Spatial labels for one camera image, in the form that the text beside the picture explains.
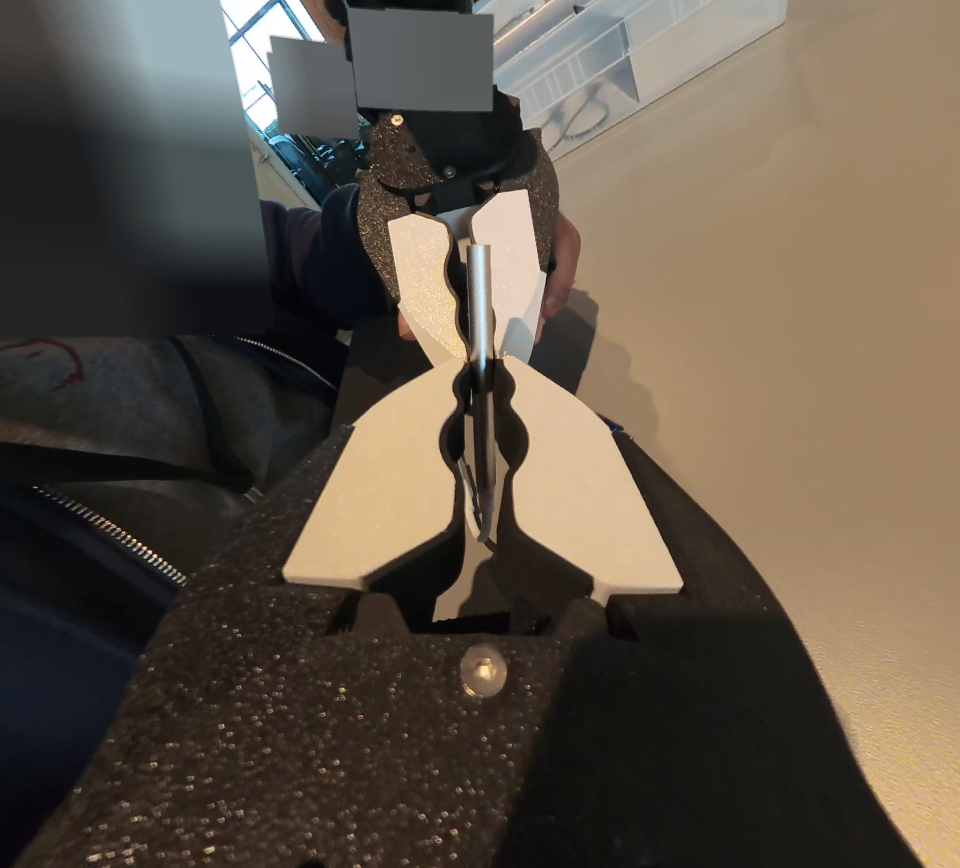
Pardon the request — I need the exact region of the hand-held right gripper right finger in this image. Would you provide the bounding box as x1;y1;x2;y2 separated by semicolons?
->
488;355;684;602

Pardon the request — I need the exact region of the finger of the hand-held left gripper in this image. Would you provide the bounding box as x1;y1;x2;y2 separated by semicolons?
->
387;213;466;367
473;189;549;367

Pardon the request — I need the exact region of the black cable with blue-ringed plugs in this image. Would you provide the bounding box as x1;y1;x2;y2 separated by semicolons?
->
455;358;504;539

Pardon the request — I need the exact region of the person's torso in dark jacket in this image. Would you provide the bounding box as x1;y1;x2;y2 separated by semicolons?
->
0;328;354;809

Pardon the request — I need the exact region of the person's left hand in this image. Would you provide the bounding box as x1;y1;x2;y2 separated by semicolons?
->
540;213;580;326

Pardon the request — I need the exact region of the clear plastic bin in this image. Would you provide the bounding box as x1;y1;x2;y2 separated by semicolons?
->
495;0;793;157

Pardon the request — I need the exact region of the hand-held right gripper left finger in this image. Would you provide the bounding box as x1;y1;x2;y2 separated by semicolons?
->
282;355;481;599

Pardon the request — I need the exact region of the person's left forearm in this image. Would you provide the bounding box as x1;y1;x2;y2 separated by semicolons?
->
263;201;394;332

